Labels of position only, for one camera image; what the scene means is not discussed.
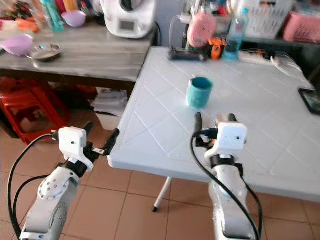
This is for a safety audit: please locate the teal cup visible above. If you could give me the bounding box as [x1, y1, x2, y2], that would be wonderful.
[186, 76, 214, 110]

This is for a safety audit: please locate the white plastic folding table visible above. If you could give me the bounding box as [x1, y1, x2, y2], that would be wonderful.
[108, 46, 320, 203]

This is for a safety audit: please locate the red plastic stool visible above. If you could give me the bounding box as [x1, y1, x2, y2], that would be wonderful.
[0, 78, 67, 146]

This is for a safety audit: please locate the orange and black tool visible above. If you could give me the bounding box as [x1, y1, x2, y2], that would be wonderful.
[208, 37, 227, 61]

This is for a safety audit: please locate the white metal table leg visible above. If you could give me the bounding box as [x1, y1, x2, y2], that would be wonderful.
[152, 176, 174, 213]

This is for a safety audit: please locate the black oblong device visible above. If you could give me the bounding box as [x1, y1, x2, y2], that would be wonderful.
[167, 46, 207, 62]

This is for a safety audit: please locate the grey wooden counter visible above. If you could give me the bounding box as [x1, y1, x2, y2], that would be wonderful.
[0, 22, 157, 98]

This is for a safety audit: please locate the clear plastic bag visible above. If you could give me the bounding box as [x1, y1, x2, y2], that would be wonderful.
[270, 52, 312, 81]

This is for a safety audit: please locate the clear blue water bottle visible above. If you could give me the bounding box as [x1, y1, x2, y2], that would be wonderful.
[222, 7, 251, 62]

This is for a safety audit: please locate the black smartphone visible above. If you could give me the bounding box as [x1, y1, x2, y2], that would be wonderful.
[298, 87, 320, 116]

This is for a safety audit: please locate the steel dish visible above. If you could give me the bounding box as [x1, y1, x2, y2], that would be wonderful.
[29, 43, 64, 63]

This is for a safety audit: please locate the white plastic basket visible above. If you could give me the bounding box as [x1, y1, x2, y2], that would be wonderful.
[242, 0, 295, 40]

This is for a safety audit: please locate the large purple bowl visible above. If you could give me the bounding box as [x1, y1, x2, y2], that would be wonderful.
[1, 33, 35, 57]

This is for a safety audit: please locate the small purple bowl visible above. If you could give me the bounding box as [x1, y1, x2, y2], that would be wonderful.
[61, 10, 87, 28]

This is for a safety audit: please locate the pink plastic basket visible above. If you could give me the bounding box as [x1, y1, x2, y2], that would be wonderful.
[282, 11, 320, 44]

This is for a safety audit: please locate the white kitchen appliance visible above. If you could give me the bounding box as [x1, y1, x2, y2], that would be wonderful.
[100, 0, 157, 40]

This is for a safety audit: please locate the teal bottle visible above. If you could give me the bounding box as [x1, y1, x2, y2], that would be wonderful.
[41, 0, 66, 34]

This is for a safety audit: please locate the orange item on counter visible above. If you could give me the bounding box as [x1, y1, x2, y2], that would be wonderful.
[16, 17, 40, 33]

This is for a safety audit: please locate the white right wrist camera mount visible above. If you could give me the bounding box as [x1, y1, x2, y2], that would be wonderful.
[204, 121, 249, 160]

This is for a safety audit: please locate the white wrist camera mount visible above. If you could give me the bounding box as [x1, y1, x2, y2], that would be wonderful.
[58, 126, 89, 166]
[204, 121, 249, 160]

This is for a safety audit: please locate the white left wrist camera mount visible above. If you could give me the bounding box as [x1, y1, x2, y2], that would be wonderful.
[58, 126, 89, 166]

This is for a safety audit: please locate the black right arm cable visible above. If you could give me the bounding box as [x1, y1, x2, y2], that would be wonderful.
[190, 131, 265, 240]

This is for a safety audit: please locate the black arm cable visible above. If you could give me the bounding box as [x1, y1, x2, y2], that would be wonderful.
[190, 131, 265, 240]
[7, 131, 61, 240]

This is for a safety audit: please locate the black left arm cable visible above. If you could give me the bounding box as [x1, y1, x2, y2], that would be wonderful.
[7, 131, 61, 240]

